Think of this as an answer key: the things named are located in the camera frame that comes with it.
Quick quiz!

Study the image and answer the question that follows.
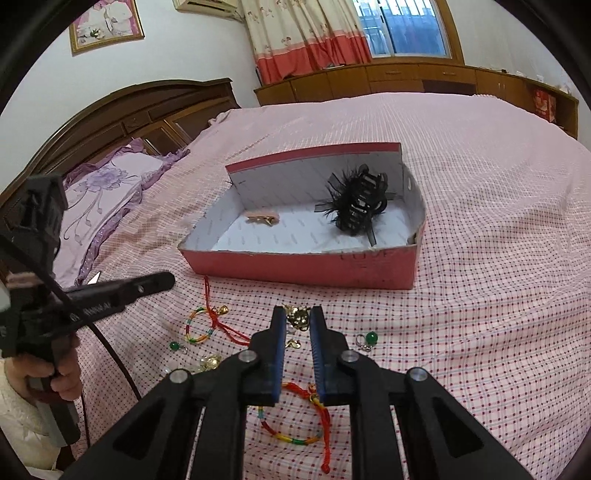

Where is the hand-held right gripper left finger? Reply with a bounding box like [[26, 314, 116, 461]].
[[60, 305, 288, 480]]

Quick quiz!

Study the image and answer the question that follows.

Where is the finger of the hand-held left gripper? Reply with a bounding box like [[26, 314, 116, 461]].
[[64, 271, 176, 326]]

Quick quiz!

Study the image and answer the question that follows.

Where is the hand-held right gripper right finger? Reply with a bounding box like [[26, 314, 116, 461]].
[[308, 305, 536, 480]]

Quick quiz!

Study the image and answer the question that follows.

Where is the gold brooch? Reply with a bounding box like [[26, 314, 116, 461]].
[[283, 305, 312, 333]]

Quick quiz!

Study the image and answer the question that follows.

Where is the pale bead bracelet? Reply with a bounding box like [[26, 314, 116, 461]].
[[159, 353, 223, 377]]

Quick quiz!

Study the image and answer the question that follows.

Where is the rainbow bracelet with red string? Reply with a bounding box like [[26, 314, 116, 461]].
[[257, 381, 334, 474], [185, 275, 253, 347]]

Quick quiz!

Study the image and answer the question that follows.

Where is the red cardboard box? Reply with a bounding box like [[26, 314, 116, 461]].
[[178, 142, 426, 291]]

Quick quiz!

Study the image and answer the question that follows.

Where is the person's left hand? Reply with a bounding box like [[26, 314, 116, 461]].
[[48, 338, 85, 403]]

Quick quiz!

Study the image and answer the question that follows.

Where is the purple floral pillow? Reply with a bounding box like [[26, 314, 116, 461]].
[[60, 138, 191, 288]]

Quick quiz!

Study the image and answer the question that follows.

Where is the black feather hair claw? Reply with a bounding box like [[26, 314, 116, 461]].
[[315, 163, 399, 246]]

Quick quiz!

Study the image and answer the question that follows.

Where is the wooden headboard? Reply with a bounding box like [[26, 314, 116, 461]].
[[0, 78, 242, 210]]

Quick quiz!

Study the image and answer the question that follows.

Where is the long wooden cabinet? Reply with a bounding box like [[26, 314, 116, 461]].
[[254, 62, 581, 140]]

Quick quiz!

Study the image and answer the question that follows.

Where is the white air conditioner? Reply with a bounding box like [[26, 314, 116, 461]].
[[172, 0, 244, 20]]

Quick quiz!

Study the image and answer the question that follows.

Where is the cream and red curtain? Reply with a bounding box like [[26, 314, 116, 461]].
[[240, 0, 373, 85]]

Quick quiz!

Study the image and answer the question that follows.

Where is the red carton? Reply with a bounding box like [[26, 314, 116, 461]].
[[533, 88, 560, 123]]

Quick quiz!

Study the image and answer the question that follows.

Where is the barred window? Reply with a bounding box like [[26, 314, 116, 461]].
[[353, 0, 465, 64]]

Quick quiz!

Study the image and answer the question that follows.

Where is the black cable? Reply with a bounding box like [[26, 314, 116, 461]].
[[0, 237, 143, 450]]

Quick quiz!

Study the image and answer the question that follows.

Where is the framed wall picture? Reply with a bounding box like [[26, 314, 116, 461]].
[[69, 0, 145, 57]]

